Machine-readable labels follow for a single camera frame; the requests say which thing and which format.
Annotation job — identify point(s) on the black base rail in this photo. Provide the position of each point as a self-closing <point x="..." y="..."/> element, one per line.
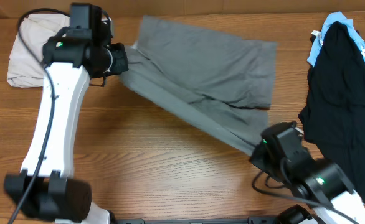
<point x="198" y="221"/>

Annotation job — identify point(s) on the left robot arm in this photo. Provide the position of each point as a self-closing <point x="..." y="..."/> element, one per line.
<point x="45" y="188"/>

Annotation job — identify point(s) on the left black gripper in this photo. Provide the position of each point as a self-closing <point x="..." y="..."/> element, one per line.
<point x="119" y="64"/>

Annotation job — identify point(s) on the grey shorts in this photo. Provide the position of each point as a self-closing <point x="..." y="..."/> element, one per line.
<point x="220" y="83"/>

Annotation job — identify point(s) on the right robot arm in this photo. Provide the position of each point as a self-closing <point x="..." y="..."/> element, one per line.
<point x="319" y="187"/>

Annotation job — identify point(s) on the black t-shirt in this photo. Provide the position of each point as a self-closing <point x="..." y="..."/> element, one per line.
<point x="334" y="115"/>

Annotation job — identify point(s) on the folded beige shorts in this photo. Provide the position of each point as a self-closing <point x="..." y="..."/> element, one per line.
<point x="23" y="70"/>

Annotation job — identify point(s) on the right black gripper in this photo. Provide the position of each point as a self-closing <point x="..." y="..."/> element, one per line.
<point x="261" y="160"/>

